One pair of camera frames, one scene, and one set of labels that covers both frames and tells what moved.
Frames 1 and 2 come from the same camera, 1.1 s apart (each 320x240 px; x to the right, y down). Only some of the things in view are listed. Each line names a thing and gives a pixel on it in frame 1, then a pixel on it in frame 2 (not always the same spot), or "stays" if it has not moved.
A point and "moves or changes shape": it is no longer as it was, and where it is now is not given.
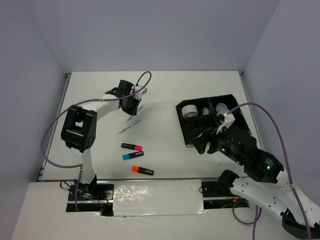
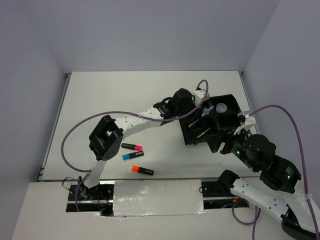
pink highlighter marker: (131, 146) stays
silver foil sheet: (160, 197) stays
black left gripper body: (132, 103) -> (189, 107)
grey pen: (130, 125) moves or changes shape
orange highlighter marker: (138, 169) stays
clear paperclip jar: (222, 107) stays
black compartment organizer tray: (197, 116) stays
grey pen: (132, 115) -> (207, 111)
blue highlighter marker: (129, 156) stays
